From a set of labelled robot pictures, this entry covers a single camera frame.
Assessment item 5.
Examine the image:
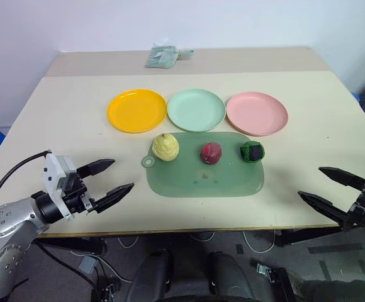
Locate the dark red apple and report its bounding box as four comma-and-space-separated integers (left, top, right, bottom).
199, 142, 223, 165

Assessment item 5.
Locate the pink plate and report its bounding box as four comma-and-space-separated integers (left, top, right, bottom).
226, 91, 289, 137

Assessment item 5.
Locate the green translucent cutting mat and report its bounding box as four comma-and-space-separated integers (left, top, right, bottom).
141, 131, 265, 198

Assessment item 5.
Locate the grey box on floor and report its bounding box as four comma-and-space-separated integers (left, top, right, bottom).
78, 255, 99, 274

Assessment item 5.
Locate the folded green cloth pack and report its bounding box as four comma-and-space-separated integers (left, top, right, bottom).
144, 45, 179, 69

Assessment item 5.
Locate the dark rounded shape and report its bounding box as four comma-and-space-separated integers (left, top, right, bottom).
206, 251, 256, 302
125, 248, 174, 302

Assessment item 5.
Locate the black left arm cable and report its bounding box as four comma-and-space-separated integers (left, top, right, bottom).
0, 150, 52, 218

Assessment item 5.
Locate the dark green vegetable toy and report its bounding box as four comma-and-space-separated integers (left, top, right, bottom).
240, 141, 266, 164

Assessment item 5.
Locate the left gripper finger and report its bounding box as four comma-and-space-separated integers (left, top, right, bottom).
76, 159, 117, 181
93, 182, 135, 215

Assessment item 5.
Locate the light green plate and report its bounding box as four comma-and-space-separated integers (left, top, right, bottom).
167, 88, 227, 132

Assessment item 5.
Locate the yellow plate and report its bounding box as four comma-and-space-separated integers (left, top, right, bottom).
106, 89, 167, 135

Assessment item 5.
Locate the black table leg with caster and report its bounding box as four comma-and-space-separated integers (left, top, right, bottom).
255, 262, 296, 302
91, 260, 123, 302

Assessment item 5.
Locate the black table frame bar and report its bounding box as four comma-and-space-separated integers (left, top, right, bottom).
274, 225, 356, 249

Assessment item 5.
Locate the white floor cable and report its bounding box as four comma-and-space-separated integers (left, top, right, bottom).
241, 231, 277, 254
116, 236, 140, 250

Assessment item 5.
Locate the yellow pear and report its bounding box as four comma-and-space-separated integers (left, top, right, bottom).
152, 133, 180, 162

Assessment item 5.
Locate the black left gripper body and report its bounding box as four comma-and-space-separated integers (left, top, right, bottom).
61, 171, 97, 215

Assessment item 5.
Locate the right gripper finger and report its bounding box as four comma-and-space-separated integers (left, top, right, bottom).
318, 166, 365, 191
297, 190, 351, 233

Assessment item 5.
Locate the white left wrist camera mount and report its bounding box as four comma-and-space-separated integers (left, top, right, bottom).
40, 152, 78, 220

